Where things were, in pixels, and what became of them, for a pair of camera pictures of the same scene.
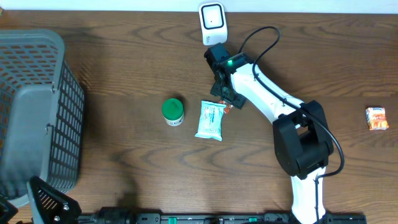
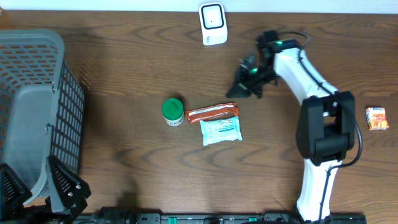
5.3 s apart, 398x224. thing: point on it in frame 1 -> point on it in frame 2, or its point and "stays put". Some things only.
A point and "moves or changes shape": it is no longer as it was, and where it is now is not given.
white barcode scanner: [213, 23] stays put
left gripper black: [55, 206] -> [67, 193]
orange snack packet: [376, 118] stays put
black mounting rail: [129, 216] stays put
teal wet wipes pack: [211, 120] -> [221, 130]
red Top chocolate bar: [227, 107] moves or changes shape
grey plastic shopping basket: [42, 111] stays put
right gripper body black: [226, 93] -> [253, 76]
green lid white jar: [173, 111] stays put
